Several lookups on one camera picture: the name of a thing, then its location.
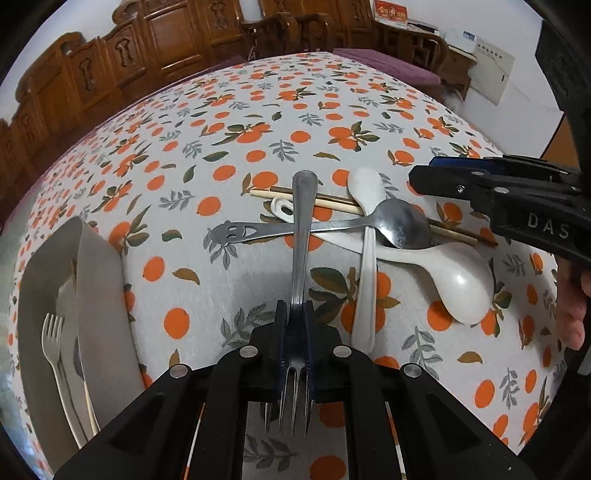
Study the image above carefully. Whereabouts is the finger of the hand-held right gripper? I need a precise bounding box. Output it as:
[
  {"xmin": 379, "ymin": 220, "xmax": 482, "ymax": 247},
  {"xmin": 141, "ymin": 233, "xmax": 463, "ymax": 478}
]
[
  {"xmin": 427, "ymin": 155, "xmax": 579, "ymax": 175},
  {"xmin": 409, "ymin": 164, "xmax": 581, "ymax": 205}
]

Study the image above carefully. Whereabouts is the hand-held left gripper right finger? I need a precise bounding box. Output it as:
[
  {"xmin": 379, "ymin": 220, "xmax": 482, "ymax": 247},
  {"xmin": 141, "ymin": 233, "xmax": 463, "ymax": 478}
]
[{"xmin": 305, "ymin": 301, "xmax": 528, "ymax": 480}]

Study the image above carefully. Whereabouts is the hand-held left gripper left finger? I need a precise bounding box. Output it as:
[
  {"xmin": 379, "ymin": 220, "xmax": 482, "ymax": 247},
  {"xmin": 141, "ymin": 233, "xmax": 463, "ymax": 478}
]
[{"xmin": 54, "ymin": 299, "xmax": 289, "ymax": 480}]

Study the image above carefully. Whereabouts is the metal spoon with face handle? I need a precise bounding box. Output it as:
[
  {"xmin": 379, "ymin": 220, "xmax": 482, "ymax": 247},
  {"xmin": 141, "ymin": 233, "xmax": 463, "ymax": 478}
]
[{"xmin": 204, "ymin": 198, "xmax": 432, "ymax": 250}]

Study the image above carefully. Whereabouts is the long white spoon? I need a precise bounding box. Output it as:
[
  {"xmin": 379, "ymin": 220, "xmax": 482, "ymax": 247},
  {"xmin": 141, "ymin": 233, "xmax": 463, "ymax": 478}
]
[{"xmin": 346, "ymin": 167, "xmax": 386, "ymax": 349}]

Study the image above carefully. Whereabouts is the large white ceramic spoon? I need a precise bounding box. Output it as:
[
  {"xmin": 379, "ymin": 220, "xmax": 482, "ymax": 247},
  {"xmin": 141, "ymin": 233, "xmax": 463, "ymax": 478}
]
[{"xmin": 270, "ymin": 196, "xmax": 495, "ymax": 326}]

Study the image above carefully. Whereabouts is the metal fork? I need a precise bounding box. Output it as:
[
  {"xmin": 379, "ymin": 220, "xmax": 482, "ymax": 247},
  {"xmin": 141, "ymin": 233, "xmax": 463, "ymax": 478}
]
[{"xmin": 265, "ymin": 170, "xmax": 319, "ymax": 439}]

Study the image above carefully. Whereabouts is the rectangular metal tray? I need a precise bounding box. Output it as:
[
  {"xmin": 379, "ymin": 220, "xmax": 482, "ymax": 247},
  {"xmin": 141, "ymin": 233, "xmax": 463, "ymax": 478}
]
[{"xmin": 16, "ymin": 216, "xmax": 144, "ymax": 472}]

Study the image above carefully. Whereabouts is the white fork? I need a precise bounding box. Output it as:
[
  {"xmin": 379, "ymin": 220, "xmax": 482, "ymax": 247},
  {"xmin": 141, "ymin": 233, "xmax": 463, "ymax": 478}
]
[{"xmin": 41, "ymin": 313, "xmax": 90, "ymax": 444}]

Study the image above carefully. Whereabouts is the person's right hand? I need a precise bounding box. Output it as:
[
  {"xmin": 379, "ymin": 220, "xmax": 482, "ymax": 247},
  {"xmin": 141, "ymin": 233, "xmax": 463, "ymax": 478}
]
[{"xmin": 554, "ymin": 256, "xmax": 591, "ymax": 352}]

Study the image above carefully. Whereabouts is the brown wooden door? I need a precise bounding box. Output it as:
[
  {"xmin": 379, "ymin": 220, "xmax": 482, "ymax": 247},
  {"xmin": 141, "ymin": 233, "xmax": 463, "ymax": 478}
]
[{"xmin": 542, "ymin": 113, "xmax": 580, "ymax": 158}]

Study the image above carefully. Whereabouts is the wooden side table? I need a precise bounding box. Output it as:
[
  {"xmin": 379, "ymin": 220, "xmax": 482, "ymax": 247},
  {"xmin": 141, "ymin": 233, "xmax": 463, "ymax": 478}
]
[{"xmin": 443, "ymin": 44, "xmax": 476, "ymax": 100}]

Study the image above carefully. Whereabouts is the purple armchair cushion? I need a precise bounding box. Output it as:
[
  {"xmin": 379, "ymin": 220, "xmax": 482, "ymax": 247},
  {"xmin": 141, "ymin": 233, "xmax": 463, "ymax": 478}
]
[{"xmin": 332, "ymin": 48, "xmax": 441, "ymax": 86}]

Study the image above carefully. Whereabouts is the white box device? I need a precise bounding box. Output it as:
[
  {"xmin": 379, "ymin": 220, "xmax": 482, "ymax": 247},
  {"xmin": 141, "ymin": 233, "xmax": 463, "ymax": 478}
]
[{"xmin": 443, "ymin": 28, "xmax": 478, "ymax": 54}]

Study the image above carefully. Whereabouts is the carved wooden armchair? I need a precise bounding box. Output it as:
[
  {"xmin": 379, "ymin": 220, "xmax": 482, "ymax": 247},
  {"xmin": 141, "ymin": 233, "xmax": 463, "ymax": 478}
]
[{"xmin": 259, "ymin": 0, "xmax": 472, "ymax": 100}]

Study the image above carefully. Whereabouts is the red desk calendar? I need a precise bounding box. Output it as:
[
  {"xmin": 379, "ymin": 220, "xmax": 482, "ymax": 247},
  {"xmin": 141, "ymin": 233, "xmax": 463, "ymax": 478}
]
[{"xmin": 373, "ymin": 0, "xmax": 409, "ymax": 31}]

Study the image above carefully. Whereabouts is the orange print tablecloth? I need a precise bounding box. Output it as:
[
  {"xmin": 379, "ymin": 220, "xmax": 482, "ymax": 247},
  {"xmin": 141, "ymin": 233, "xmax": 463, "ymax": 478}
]
[{"xmin": 9, "ymin": 48, "xmax": 568, "ymax": 480}]

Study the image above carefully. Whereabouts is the long carved wooden sofa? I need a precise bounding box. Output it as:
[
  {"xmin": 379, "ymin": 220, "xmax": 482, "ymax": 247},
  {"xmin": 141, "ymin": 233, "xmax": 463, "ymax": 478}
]
[{"xmin": 0, "ymin": 0, "xmax": 301, "ymax": 224}]

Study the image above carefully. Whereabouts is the white wall panel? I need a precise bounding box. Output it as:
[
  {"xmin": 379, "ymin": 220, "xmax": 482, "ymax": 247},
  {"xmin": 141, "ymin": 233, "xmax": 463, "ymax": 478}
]
[{"xmin": 471, "ymin": 44, "xmax": 515, "ymax": 104}]

